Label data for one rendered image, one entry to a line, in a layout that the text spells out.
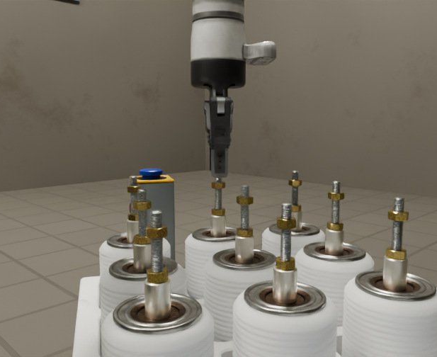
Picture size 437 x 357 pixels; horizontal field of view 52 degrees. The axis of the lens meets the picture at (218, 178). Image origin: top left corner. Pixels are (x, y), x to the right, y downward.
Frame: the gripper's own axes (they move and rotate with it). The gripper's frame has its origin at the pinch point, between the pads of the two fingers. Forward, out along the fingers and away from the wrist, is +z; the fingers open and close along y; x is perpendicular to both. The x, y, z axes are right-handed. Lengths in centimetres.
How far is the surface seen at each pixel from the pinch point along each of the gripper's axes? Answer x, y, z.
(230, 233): 1.8, -0.5, 10.0
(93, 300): -16.7, 5.7, 17.2
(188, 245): -4.2, 2.2, 10.9
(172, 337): -5.0, 29.7, 10.3
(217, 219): -0.2, 1.1, 7.6
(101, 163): -67, -242, 23
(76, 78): -79, -232, -33
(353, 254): 15.8, 11.1, 9.8
